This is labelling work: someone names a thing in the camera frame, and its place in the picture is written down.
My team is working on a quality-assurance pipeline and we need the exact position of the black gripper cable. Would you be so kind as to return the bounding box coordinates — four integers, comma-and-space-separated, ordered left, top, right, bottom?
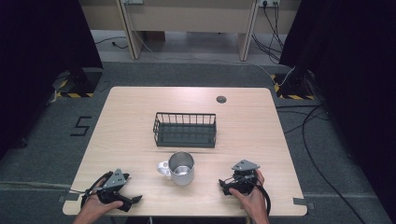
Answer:
80, 171, 114, 209
255, 182, 273, 217

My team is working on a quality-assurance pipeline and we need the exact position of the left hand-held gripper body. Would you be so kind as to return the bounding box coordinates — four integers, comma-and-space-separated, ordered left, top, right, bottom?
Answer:
89, 168, 133, 209

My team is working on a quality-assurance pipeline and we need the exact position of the bundle of black power cables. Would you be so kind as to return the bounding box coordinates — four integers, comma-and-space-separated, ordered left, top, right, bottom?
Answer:
250, 2, 286, 65

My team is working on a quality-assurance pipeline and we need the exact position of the black curtain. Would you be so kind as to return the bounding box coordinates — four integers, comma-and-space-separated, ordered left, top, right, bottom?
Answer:
0, 0, 105, 161
279, 0, 396, 217

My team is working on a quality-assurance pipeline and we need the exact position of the person's left hand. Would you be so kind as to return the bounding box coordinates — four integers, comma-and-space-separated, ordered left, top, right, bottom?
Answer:
80, 186, 124, 220

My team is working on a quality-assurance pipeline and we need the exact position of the person's right hand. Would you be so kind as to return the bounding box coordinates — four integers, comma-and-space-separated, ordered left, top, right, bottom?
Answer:
228, 169, 269, 219

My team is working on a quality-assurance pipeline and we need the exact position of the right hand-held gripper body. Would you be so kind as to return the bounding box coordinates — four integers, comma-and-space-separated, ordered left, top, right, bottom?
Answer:
229, 159, 262, 196

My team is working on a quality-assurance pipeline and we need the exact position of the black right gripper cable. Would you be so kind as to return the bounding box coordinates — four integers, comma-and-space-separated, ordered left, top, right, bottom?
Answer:
255, 182, 273, 217

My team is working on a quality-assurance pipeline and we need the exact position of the short black floor cable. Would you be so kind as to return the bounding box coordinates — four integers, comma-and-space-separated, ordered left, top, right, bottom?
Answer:
94, 35, 130, 50

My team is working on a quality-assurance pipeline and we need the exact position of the long black floor cable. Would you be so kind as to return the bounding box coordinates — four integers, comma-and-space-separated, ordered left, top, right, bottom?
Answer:
275, 104, 368, 224

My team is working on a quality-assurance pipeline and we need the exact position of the black stand base hazard tape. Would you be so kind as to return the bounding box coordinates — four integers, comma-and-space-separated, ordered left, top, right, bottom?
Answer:
270, 68, 316, 101
51, 67, 105, 99

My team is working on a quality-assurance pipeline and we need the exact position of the black wire basket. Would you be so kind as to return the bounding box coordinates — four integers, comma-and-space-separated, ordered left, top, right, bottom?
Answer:
152, 111, 218, 149

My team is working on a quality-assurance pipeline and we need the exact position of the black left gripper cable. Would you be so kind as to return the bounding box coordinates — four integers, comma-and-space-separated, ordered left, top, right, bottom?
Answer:
80, 171, 114, 209

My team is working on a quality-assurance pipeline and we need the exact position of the metal cup with white handle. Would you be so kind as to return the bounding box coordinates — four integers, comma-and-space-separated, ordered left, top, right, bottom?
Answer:
156, 151, 196, 187

